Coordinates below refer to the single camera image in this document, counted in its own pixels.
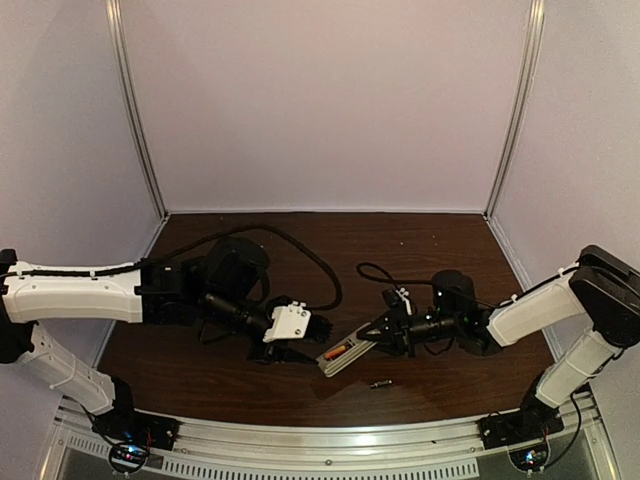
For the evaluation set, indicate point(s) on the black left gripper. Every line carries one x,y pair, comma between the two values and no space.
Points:
278,354

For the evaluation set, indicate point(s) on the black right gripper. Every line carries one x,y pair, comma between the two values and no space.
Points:
397,335

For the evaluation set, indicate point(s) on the white remote control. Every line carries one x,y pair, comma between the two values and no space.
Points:
358,349

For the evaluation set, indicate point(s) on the orange AAA battery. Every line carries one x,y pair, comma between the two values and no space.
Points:
336,352

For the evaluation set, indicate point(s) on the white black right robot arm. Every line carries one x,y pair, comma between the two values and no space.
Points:
598,286

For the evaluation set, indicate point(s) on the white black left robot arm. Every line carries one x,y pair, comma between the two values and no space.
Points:
229,287

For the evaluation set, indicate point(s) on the dark green AAA battery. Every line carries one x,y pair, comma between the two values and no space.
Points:
381,384

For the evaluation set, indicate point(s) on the right circuit board with LEDs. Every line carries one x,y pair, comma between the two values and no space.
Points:
529,458

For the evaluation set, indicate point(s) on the circuit board with leds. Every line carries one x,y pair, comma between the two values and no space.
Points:
529,458
126,458

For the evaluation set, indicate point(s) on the left circuit board with LEDs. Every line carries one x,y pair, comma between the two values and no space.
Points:
126,458

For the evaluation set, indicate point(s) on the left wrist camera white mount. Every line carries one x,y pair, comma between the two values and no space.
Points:
289,322

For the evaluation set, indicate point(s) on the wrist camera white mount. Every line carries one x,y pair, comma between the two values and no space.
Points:
399,298
289,322

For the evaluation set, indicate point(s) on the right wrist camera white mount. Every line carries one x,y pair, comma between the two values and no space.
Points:
399,298

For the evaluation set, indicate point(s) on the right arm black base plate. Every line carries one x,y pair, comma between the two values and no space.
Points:
519,426

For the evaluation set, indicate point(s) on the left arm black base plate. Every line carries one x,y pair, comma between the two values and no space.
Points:
145,432

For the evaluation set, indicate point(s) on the aluminium front rail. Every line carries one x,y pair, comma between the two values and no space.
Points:
450,449

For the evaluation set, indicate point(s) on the right aluminium frame post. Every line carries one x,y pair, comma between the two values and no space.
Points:
529,61

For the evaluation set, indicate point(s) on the aluminium frame post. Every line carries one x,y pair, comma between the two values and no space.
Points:
117,32
529,61

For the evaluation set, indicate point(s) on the left aluminium frame post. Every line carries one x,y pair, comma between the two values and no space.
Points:
117,32

